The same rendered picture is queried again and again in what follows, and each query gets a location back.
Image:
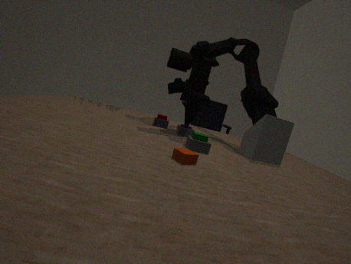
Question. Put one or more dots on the purple button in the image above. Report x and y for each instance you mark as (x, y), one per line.
(184, 131)

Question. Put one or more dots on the green button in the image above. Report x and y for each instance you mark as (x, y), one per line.
(198, 143)

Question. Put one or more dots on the red button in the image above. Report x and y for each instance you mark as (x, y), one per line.
(161, 121)

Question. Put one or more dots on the orange block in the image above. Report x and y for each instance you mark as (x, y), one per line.
(185, 156)

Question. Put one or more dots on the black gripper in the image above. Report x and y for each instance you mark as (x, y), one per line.
(193, 100)

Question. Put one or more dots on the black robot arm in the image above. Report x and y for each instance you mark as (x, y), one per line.
(256, 99)

